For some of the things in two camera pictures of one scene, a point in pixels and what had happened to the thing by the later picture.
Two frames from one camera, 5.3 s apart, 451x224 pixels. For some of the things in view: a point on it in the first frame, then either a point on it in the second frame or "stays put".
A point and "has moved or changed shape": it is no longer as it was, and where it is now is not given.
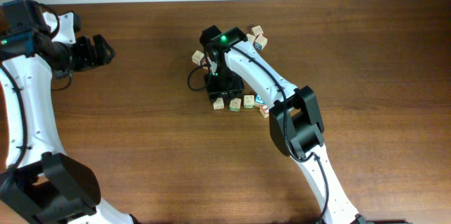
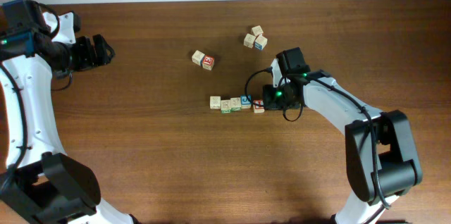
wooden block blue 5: [258, 99] -> [245, 102]
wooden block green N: [235, 104] stays put
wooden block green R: [249, 101] has moved or changed shape
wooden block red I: [264, 110] has moved or changed shape
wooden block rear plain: [257, 30] stays put
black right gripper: [213, 91] -> [269, 103]
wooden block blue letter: [260, 42] stays put
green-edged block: [218, 103] stays put
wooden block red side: [251, 37] stays put
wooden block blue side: [196, 57] stays put
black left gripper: [91, 57] stays put
